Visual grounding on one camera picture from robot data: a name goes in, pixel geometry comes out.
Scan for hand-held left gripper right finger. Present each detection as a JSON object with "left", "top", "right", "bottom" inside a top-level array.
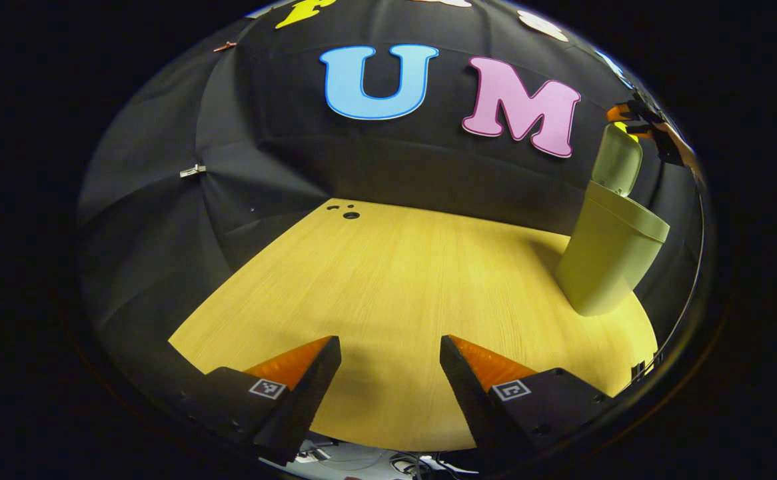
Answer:
[{"left": 439, "top": 335, "right": 612, "bottom": 462}]

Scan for pale green desktop garbage bin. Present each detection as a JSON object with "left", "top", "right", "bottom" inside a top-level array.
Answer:
[{"left": 554, "top": 123, "right": 670, "bottom": 317}]

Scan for black backdrop cloth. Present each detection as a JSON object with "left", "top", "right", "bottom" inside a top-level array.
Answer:
[{"left": 75, "top": 0, "right": 706, "bottom": 347}]

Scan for tangled black cables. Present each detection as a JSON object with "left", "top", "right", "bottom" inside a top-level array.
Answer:
[{"left": 388, "top": 452, "right": 470, "bottom": 478}]

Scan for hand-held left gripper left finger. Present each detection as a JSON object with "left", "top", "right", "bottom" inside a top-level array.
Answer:
[{"left": 203, "top": 335, "right": 343, "bottom": 466}]

